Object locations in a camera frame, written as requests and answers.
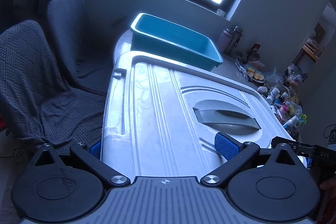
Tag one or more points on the grey covered chair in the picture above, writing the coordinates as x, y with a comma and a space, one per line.
85, 61
36, 104

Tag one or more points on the near grey covered chair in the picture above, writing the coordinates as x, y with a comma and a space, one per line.
36, 104

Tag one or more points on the plate of yellow fruit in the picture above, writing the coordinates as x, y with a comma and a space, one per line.
254, 74

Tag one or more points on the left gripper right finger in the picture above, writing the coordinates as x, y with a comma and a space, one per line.
238, 156

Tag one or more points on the silver foil snack wrapper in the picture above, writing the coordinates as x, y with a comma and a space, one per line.
241, 70

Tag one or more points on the white plastic bin lid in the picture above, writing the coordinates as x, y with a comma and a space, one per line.
161, 117

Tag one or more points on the teal plastic storage bin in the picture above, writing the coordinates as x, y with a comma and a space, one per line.
167, 39

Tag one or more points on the pink water bottle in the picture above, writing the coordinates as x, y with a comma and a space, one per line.
224, 39

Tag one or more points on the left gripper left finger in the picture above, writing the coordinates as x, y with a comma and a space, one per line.
108, 176

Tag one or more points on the white wall socket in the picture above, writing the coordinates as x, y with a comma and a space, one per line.
220, 13

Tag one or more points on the white tube bottle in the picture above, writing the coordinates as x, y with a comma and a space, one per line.
272, 95

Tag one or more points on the clear plastic bag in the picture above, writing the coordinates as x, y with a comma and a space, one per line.
273, 79

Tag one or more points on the red package on table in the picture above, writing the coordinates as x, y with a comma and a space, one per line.
253, 54

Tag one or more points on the far grey covered chair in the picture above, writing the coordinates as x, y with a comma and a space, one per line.
85, 61

